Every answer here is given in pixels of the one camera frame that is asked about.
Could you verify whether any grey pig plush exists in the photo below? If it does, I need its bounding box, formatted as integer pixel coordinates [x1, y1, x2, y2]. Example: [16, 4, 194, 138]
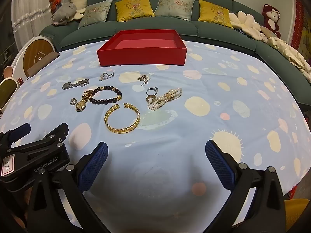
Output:
[51, 2, 78, 26]

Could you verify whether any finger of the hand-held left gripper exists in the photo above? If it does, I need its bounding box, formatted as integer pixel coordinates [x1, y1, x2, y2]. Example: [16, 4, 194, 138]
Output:
[0, 123, 32, 149]
[43, 122, 70, 146]

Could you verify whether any yellow chair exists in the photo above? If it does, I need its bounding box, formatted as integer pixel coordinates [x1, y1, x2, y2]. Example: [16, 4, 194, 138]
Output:
[283, 198, 310, 233]

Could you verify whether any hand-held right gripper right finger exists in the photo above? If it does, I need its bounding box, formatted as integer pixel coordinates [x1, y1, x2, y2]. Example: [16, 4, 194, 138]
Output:
[205, 140, 285, 233]

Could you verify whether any red monkey plush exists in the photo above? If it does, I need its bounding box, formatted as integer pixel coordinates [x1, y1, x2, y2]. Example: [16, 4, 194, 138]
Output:
[262, 4, 281, 38]

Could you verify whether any silver chain necklace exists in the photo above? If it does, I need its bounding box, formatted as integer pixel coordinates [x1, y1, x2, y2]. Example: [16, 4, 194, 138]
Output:
[99, 70, 115, 81]
[137, 74, 150, 86]

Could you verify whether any pearl bracelet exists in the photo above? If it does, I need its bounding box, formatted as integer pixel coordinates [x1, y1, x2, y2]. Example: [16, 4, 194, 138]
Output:
[147, 88, 183, 111]

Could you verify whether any white sheer curtain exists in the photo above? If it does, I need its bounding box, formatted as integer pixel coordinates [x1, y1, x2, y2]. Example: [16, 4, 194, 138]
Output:
[11, 0, 52, 51]

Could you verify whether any brown cardboard piece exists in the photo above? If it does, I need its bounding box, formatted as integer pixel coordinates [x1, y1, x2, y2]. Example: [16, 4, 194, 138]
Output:
[27, 52, 60, 77]

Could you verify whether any grey-green embroidered cushion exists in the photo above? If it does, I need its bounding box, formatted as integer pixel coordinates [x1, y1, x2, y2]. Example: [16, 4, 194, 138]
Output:
[155, 0, 195, 21]
[78, 0, 113, 29]

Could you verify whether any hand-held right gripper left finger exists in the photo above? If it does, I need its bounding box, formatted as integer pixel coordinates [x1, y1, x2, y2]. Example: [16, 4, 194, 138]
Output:
[25, 141, 109, 233]

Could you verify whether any red wall hanging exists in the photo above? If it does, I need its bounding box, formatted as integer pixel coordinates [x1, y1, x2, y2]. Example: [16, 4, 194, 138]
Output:
[290, 0, 305, 51]

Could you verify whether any yellow embroidered cushion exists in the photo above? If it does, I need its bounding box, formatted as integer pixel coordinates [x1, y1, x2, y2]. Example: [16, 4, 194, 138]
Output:
[198, 0, 234, 30]
[115, 0, 155, 22]

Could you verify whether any cream quilt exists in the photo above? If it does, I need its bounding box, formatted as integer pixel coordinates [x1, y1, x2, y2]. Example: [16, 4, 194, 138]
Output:
[266, 36, 311, 82]

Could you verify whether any red cardboard box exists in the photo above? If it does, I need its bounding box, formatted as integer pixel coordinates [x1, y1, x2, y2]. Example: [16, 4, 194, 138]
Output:
[97, 29, 188, 67]

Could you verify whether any small beige pillow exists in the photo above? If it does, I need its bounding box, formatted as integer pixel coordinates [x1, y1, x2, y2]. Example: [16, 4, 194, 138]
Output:
[261, 26, 278, 38]

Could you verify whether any gold bangle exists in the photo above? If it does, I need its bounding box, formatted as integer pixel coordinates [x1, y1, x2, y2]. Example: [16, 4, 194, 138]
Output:
[105, 103, 141, 134]

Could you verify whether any gold wristwatch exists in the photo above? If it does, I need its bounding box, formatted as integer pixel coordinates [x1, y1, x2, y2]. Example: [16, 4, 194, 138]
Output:
[75, 90, 94, 112]

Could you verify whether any silver wristwatch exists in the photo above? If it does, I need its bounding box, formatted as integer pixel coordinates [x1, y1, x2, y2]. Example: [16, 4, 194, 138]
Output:
[62, 78, 90, 90]

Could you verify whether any white flower cushion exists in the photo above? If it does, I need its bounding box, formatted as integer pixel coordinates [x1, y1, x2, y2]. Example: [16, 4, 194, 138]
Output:
[229, 11, 268, 40]

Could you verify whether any white olive oval device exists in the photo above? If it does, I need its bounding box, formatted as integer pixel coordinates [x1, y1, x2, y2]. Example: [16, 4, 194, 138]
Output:
[0, 78, 20, 111]

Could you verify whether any dark beaded bracelet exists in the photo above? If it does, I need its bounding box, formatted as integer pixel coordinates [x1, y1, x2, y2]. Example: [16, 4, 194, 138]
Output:
[89, 85, 122, 105]

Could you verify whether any dark green sofa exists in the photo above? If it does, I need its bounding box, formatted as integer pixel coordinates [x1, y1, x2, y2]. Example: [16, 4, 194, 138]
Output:
[39, 0, 311, 102]

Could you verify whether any light blue spotted tablecloth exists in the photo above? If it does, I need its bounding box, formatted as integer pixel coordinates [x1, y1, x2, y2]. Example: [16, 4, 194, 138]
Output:
[0, 39, 311, 233]

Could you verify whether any white round wooden-faced device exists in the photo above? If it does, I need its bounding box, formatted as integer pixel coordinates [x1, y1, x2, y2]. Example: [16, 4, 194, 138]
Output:
[13, 35, 57, 78]

